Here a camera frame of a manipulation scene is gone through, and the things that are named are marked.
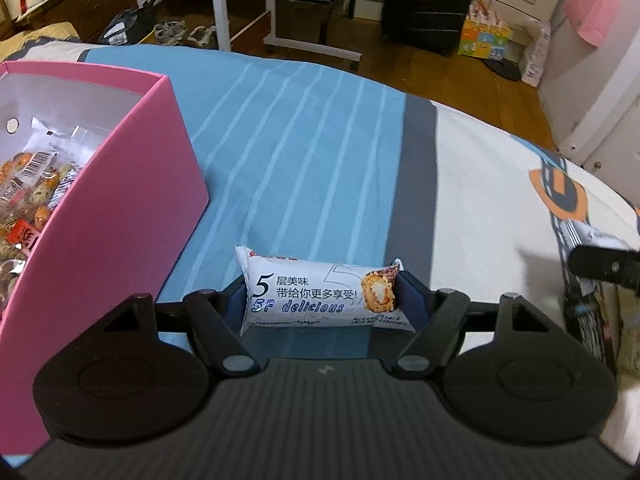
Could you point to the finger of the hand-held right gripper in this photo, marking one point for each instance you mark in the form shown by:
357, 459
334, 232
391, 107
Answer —
605, 265

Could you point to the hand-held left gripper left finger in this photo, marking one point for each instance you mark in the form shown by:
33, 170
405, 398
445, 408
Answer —
235, 310

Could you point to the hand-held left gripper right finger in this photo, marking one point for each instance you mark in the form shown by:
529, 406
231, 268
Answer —
411, 300

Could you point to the pile of assorted snack packets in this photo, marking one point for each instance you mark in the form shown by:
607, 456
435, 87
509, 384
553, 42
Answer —
615, 325
35, 185

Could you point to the white blue snack packet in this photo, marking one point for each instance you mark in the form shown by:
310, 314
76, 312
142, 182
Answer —
310, 295

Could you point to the pink cardboard box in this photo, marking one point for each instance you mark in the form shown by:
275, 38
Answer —
125, 235

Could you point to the blue striped bedsheet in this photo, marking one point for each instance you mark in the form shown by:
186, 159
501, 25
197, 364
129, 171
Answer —
325, 160

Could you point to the black slipper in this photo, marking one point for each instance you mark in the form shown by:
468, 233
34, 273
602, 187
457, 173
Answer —
502, 69

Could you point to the white tissue pack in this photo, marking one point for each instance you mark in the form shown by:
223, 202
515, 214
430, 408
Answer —
536, 50

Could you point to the colourful cardboard box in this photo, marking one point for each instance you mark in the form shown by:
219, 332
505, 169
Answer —
485, 35

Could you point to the grey shoes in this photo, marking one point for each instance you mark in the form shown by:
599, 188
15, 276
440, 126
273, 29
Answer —
172, 32

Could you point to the black suitcase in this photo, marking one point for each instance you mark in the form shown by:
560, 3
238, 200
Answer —
430, 5

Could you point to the black bag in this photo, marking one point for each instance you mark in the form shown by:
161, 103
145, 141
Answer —
127, 27

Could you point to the white rolling table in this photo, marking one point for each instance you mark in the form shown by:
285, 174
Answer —
222, 5

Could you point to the yellow blanket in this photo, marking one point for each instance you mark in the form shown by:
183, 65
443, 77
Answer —
35, 37

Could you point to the wooden low cabinet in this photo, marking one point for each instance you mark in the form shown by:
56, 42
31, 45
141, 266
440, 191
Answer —
95, 0

